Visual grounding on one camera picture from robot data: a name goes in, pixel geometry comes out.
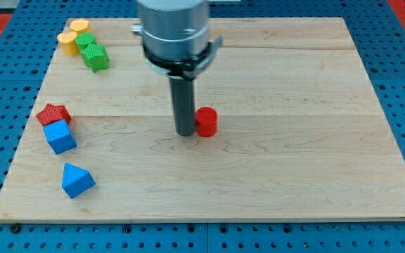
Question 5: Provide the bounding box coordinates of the black pusher rod tool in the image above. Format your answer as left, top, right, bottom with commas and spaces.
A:
169, 79, 195, 136

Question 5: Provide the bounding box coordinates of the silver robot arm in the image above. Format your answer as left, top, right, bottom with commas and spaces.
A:
132, 0, 223, 136

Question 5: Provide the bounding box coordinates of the blue triangle block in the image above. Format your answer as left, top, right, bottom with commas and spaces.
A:
62, 163, 96, 198

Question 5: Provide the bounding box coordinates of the red cylinder block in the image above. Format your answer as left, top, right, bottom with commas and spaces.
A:
195, 107, 218, 137

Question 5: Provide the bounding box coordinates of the green star block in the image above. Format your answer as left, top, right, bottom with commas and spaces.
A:
80, 44, 109, 73

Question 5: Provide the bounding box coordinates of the wooden board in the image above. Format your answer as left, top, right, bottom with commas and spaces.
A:
0, 18, 405, 223

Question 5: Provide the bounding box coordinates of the green cylinder block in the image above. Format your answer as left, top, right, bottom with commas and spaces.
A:
75, 32, 96, 51

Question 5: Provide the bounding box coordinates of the yellow hexagon block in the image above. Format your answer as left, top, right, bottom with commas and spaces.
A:
70, 18, 92, 34

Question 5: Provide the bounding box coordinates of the yellow heart block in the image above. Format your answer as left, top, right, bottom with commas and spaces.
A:
57, 31, 79, 57

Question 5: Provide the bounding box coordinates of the blue cube block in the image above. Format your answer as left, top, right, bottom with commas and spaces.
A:
44, 119, 77, 155

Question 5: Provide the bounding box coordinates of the red star block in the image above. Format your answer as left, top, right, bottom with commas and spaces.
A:
36, 103, 72, 126

